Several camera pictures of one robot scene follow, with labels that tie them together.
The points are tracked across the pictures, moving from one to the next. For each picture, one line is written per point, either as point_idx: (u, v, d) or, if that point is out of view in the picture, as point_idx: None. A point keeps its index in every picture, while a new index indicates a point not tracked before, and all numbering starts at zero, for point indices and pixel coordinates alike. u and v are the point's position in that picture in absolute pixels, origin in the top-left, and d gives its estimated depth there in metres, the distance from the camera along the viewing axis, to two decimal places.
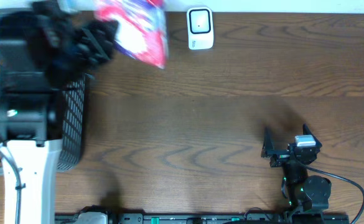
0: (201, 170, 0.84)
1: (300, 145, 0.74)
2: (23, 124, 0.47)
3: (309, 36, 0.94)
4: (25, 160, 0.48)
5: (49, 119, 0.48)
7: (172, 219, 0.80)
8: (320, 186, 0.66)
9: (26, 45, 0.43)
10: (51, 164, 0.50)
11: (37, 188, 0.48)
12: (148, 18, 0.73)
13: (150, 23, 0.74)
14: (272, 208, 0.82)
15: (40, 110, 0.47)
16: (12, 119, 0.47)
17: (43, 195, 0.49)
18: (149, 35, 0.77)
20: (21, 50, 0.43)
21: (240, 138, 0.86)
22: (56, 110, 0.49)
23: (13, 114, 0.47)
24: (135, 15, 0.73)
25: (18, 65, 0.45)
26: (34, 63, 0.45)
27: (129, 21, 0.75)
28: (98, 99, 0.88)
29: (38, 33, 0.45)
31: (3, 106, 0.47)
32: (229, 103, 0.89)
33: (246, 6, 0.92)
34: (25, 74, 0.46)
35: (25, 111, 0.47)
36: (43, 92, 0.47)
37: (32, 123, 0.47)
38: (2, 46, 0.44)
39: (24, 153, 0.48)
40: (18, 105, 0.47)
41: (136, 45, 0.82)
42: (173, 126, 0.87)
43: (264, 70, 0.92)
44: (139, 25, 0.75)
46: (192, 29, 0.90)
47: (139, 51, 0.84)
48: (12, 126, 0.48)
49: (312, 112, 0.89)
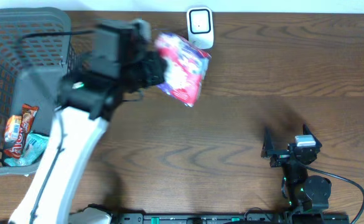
0: (201, 170, 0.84)
1: (300, 145, 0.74)
2: (79, 100, 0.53)
3: (309, 36, 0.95)
4: (73, 128, 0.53)
5: (105, 104, 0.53)
7: (173, 219, 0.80)
8: (320, 186, 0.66)
9: (117, 38, 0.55)
10: (93, 139, 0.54)
11: (70, 159, 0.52)
12: (199, 61, 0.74)
13: (198, 68, 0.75)
14: (272, 208, 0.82)
15: (105, 92, 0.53)
16: (76, 89, 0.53)
17: (75, 168, 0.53)
18: (191, 78, 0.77)
20: (112, 41, 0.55)
21: (240, 138, 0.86)
22: (114, 97, 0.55)
23: (78, 86, 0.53)
24: (186, 57, 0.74)
25: (103, 50, 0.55)
26: (116, 52, 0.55)
27: (177, 61, 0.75)
28: None
29: (127, 37, 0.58)
31: (73, 79, 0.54)
32: (229, 103, 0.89)
33: (246, 5, 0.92)
34: (104, 58, 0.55)
35: (94, 87, 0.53)
36: (109, 78, 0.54)
37: (88, 99, 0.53)
38: (98, 33, 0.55)
39: (74, 120, 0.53)
40: (85, 81, 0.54)
41: (175, 83, 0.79)
42: (173, 126, 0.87)
43: (264, 70, 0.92)
44: (186, 66, 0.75)
46: (192, 29, 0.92)
47: (176, 88, 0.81)
48: (76, 95, 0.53)
49: (312, 112, 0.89)
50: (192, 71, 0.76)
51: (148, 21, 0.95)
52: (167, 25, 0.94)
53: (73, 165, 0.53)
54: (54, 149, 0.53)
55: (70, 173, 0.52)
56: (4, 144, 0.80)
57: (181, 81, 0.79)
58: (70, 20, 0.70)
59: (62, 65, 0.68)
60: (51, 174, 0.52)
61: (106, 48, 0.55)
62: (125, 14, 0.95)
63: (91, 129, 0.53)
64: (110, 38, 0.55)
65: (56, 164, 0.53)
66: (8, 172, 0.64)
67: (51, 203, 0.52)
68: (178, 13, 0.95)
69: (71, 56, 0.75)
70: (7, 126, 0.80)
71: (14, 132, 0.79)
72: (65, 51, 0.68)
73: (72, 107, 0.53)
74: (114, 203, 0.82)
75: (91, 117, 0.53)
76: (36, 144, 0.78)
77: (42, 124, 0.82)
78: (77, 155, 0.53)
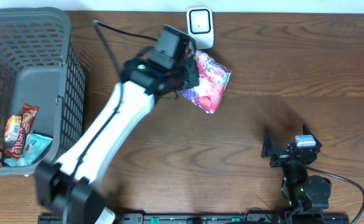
0: (201, 170, 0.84)
1: (300, 145, 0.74)
2: (139, 79, 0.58)
3: (309, 36, 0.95)
4: (130, 98, 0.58)
5: (157, 89, 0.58)
7: (173, 219, 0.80)
8: (320, 186, 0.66)
9: (179, 40, 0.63)
10: (140, 113, 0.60)
11: (120, 124, 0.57)
12: (224, 73, 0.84)
13: (223, 78, 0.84)
14: (272, 208, 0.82)
15: (158, 78, 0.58)
16: (137, 69, 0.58)
17: (121, 136, 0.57)
18: (215, 86, 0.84)
20: (175, 42, 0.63)
21: (240, 138, 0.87)
22: (167, 86, 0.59)
23: (140, 67, 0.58)
24: (214, 70, 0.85)
25: (166, 46, 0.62)
26: (176, 52, 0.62)
27: (205, 74, 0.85)
28: (98, 99, 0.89)
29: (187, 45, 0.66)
31: (137, 61, 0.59)
32: (229, 103, 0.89)
33: (246, 6, 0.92)
34: (165, 54, 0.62)
35: (152, 70, 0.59)
36: (167, 69, 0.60)
37: (147, 79, 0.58)
38: (164, 33, 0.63)
39: (133, 92, 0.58)
40: (147, 65, 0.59)
41: (200, 91, 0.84)
42: (174, 126, 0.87)
43: (264, 70, 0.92)
44: (213, 78, 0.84)
46: (192, 29, 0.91)
47: (200, 95, 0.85)
48: (135, 74, 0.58)
49: (313, 112, 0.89)
50: (217, 81, 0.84)
51: (148, 21, 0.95)
52: (167, 25, 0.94)
53: (121, 130, 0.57)
54: (109, 111, 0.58)
55: (116, 137, 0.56)
56: (4, 144, 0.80)
57: (206, 90, 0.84)
58: (70, 20, 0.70)
59: (62, 65, 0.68)
60: (100, 134, 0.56)
61: (169, 46, 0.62)
62: (125, 14, 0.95)
63: (144, 102, 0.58)
64: (172, 39, 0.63)
65: (107, 125, 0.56)
66: (9, 172, 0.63)
67: (94, 161, 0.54)
68: (178, 13, 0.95)
69: (71, 56, 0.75)
70: (7, 126, 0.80)
71: (14, 132, 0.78)
72: (65, 51, 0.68)
73: (132, 82, 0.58)
74: (115, 203, 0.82)
75: (145, 91, 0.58)
76: (36, 144, 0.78)
77: (42, 124, 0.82)
78: (126, 122, 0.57)
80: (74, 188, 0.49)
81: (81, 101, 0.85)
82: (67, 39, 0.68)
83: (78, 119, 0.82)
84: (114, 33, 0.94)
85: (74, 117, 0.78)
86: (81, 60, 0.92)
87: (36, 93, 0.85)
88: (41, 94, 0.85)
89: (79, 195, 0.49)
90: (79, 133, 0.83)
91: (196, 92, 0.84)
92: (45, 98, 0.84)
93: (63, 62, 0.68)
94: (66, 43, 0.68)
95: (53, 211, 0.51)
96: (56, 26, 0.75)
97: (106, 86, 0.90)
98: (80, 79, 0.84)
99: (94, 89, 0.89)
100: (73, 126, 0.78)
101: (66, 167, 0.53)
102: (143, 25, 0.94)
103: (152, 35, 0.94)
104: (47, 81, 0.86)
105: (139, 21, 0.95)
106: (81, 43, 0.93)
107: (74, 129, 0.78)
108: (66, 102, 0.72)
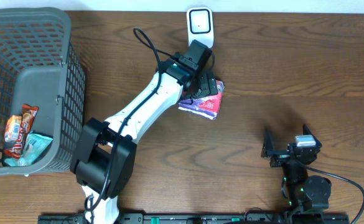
0: (201, 170, 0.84)
1: (300, 145, 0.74)
2: (172, 76, 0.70)
3: (309, 36, 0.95)
4: (167, 84, 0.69)
5: (185, 86, 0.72)
7: (173, 219, 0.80)
8: (320, 186, 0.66)
9: (205, 51, 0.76)
10: (172, 98, 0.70)
11: (157, 102, 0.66)
12: (222, 82, 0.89)
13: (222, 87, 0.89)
14: (272, 208, 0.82)
15: (187, 77, 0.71)
16: (172, 67, 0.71)
17: (155, 114, 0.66)
18: (216, 93, 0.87)
20: (201, 51, 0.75)
21: (240, 138, 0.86)
22: (190, 84, 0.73)
23: (174, 66, 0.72)
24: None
25: (193, 53, 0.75)
26: (200, 60, 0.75)
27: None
28: (98, 99, 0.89)
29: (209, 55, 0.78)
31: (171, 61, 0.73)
32: (229, 103, 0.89)
33: (245, 6, 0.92)
34: (191, 60, 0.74)
35: (182, 71, 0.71)
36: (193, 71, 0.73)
37: (177, 77, 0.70)
38: (193, 43, 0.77)
39: (170, 80, 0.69)
40: (179, 65, 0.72)
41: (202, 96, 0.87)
42: (174, 126, 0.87)
43: (264, 70, 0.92)
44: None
46: (192, 29, 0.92)
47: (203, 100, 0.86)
48: (170, 70, 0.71)
49: (312, 112, 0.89)
50: (218, 89, 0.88)
51: (148, 21, 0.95)
52: (167, 25, 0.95)
53: (157, 107, 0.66)
54: (148, 91, 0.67)
55: (152, 112, 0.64)
56: (4, 144, 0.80)
57: (208, 96, 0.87)
58: (70, 20, 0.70)
59: (62, 65, 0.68)
60: (142, 106, 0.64)
61: (195, 54, 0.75)
62: (125, 14, 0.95)
63: (179, 87, 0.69)
64: (200, 49, 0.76)
65: (147, 101, 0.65)
66: (8, 172, 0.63)
67: (135, 126, 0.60)
68: (178, 13, 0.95)
69: (71, 56, 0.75)
70: (7, 126, 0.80)
71: (14, 132, 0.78)
72: (65, 51, 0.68)
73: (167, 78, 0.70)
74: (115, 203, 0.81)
75: (178, 81, 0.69)
76: (36, 144, 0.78)
77: (42, 124, 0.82)
78: (161, 102, 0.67)
80: (119, 144, 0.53)
81: (81, 100, 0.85)
82: (67, 39, 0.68)
83: (78, 119, 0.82)
84: (114, 33, 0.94)
85: (74, 117, 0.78)
86: (81, 60, 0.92)
87: (37, 93, 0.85)
88: (41, 94, 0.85)
89: (122, 151, 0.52)
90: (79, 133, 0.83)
91: (199, 99, 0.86)
92: (45, 98, 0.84)
93: (63, 61, 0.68)
94: (66, 43, 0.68)
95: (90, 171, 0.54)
96: (56, 26, 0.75)
97: (106, 86, 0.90)
98: (81, 79, 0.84)
99: (94, 90, 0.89)
100: (73, 126, 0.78)
101: (112, 126, 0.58)
102: (143, 25, 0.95)
103: (152, 35, 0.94)
104: (48, 82, 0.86)
105: (139, 21, 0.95)
106: (81, 43, 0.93)
107: (74, 129, 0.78)
108: (67, 102, 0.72)
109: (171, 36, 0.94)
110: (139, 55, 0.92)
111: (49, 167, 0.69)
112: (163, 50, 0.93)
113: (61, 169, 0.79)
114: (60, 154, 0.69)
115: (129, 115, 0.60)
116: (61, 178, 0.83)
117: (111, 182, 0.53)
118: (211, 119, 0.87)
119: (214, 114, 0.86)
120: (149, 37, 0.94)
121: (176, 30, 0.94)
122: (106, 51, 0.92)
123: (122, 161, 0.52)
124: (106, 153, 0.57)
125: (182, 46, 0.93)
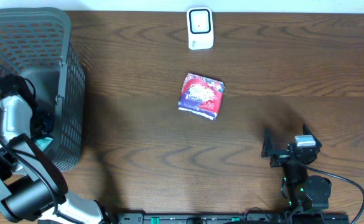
0: (201, 170, 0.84)
1: (300, 145, 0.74)
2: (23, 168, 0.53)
3: (309, 36, 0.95)
4: (4, 106, 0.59)
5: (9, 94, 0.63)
7: (173, 219, 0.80)
8: (320, 186, 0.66)
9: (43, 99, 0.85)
10: (20, 108, 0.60)
11: (11, 112, 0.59)
12: (223, 83, 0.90)
13: (223, 87, 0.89)
14: (272, 208, 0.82)
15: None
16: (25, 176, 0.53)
17: (17, 114, 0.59)
18: (216, 93, 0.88)
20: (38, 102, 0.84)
21: (239, 138, 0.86)
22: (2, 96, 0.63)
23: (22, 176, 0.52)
24: (214, 81, 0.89)
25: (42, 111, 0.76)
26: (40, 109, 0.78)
27: (206, 85, 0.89)
28: (98, 99, 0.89)
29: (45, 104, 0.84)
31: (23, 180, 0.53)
32: (229, 103, 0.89)
33: (246, 5, 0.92)
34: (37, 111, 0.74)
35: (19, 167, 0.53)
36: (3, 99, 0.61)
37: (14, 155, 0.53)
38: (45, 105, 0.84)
39: (4, 103, 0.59)
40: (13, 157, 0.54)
41: (203, 97, 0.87)
42: (173, 126, 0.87)
43: (264, 70, 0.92)
44: (214, 87, 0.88)
46: (192, 29, 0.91)
47: (205, 100, 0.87)
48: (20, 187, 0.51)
49: (312, 112, 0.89)
50: (218, 89, 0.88)
51: (149, 21, 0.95)
52: (167, 25, 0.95)
53: (15, 114, 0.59)
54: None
55: (14, 115, 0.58)
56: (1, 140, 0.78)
57: (209, 96, 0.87)
58: (70, 20, 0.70)
59: (62, 65, 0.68)
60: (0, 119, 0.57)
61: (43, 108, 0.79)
62: (125, 14, 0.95)
63: (10, 98, 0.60)
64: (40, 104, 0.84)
65: (0, 119, 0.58)
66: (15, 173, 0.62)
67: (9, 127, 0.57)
68: (178, 14, 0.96)
69: (71, 56, 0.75)
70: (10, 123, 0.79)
71: None
72: (65, 51, 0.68)
73: None
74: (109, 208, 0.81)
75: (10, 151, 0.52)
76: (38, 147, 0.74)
77: None
78: (11, 113, 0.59)
80: (12, 147, 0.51)
81: (81, 100, 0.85)
82: (67, 39, 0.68)
83: (78, 119, 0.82)
84: (114, 33, 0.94)
85: (74, 117, 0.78)
86: (81, 60, 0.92)
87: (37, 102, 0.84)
88: (41, 99, 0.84)
89: (20, 148, 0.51)
90: (79, 133, 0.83)
91: (199, 99, 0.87)
92: (46, 103, 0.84)
93: (63, 61, 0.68)
94: (66, 44, 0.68)
95: (31, 151, 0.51)
96: (57, 26, 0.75)
97: (106, 86, 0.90)
98: (80, 79, 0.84)
99: (94, 89, 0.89)
100: (73, 126, 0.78)
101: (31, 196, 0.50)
102: (143, 25, 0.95)
103: (152, 35, 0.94)
104: (48, 83, 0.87)
105: (139, 21, 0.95)
106: (81, 43, 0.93)
107: (74, 129, 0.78)
108: (67, 101, 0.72)
109: (171, 35, 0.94)
110: (139, 55, 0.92)
111: None
112: (163, 50, 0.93)
113: (62, 169, 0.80)
114: (60, 153, 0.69)
115: (1, 135, 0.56)
116: None
117: (46, 175, 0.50)
118: (211, 119, 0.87)
119: (214, 115, 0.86)
120: (149, 37, 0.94)
121: (176, 30, 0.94)
122: (105, 51, 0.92)
123: (29, 150, 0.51)
124: (23, 155, 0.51)
125: (182, 46, 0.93)
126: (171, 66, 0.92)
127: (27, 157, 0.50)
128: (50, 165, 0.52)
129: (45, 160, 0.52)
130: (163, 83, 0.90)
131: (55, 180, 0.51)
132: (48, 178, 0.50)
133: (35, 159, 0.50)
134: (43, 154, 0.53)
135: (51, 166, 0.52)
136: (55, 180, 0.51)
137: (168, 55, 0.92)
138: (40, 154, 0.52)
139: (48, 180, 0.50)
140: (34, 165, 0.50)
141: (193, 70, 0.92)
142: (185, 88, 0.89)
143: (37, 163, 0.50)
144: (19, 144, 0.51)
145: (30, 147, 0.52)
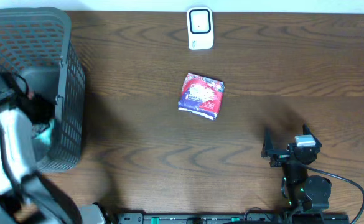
0: (201, 170, 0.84)
1: (300, 145, 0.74)
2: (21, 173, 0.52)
3: (310, 36, 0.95)
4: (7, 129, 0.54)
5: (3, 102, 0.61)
7: (172, 219, 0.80)
8: (320, 186, 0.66)
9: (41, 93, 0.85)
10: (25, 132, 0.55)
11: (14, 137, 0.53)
12: (223, 83, 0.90)
13: (223, 87, 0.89)
14: (272, 208, 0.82)
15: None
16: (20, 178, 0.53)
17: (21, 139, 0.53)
18: (216, 93, 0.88)
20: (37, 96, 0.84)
21: (239, 138, 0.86)
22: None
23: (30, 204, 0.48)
24: (214, 81, 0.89)
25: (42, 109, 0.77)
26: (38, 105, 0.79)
27: (206, 85, 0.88)
28: (98, 99, 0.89)
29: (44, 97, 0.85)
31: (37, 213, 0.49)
32: (229, 103, 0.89)
33: (246, 5, 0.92)
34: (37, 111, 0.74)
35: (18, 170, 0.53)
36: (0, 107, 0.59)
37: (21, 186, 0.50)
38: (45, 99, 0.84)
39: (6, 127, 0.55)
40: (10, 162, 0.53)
41: (203, 97, 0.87)
42: (173, 126, 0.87)
43: (264, 70, 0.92)
44: (214, 87, 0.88)
46: (192, 29, 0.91)
47: (205, 100, 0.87)
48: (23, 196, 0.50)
49: (312, 112, 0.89)
50: (218, 89, 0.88)
51: (149, 21, 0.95)
52: (167, 25, 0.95)
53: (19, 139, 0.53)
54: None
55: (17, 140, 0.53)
56: None
57: (209, 96, 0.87)
58: (70, 20, 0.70)
59: (62, 65, 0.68)
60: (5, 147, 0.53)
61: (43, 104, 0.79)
62: (125, 14, 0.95)
63: (13, 121, 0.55)
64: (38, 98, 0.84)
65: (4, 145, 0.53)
66: None
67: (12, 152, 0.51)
68: (178, 14, 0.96)
69: (71, 56, 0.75)
70: None
71: None
72: (65, 51, 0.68)
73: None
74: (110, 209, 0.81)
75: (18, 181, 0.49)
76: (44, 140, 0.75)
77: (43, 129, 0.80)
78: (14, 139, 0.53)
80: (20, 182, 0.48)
81: (81, 101, 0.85)
82: (67, 39, 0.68)
83: (78, 119, 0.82)
84: (114, 33, 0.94)
85: (74, 117, 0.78)
86: (81, 60, 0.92)
87: None
88: None
89: (29, 184, 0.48)
90: (79, 133, 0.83)
91: (199, 99, 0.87)
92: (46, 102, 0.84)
93: (63, 61, 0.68)
94: (66, 44, 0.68)
95: (43, 188, 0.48)
96: (57, 26, 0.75)
97: (106, 86, 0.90)
98: (80, 78, 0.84)
99: (94, 90, 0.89)
100: (73, 126, 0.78)
101: None
102: (143, 25, 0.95)
103: (152, 35, 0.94)
104: (49, 82, 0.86)
105: (139, 21, 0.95)
106: (81, 43, 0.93)
107: (74, 129, 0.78)
108: (67, 101, 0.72)
109: (171, 35, 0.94)
110: (139, 55, 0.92)
111: (50, 167, 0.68)
112: (163, 50, 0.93)
113: (62, 169, 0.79)
114: (60, 153, 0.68)
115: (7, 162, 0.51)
116: (61, 178, 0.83)
117: (61, 212, 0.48)
118: (211, 119, 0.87)
119: (214, 115, 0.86)
120: (149, 37, 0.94)
121: (176, 30, 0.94)
122: (105, 51, 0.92)
123: (38, 185, 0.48)
124: (33, 190, 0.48)
125: (182, 46, 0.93)
126: (171, 66, 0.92)
127: (40, 194, 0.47)
128: (61, 198, 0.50)
129: (56, 193, 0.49)
130: (163, 83, 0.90)
131: (68, 214, 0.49)
132: (63, 215, 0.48)
133: (46, 196, 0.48)
134: (53, 186, 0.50)
135: (62, 198, 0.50)
136: (69, 215, 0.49)
137: (169, 55, 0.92)
138: (51, 188, 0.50)
139: (63, 216, 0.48)
140: (46, 202, 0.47)
141: (193, 70, 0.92)
142: (185, 88, 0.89)
143: (48, 199, 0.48)
144: (28, 180, 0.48)
145: (41, 183, 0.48)
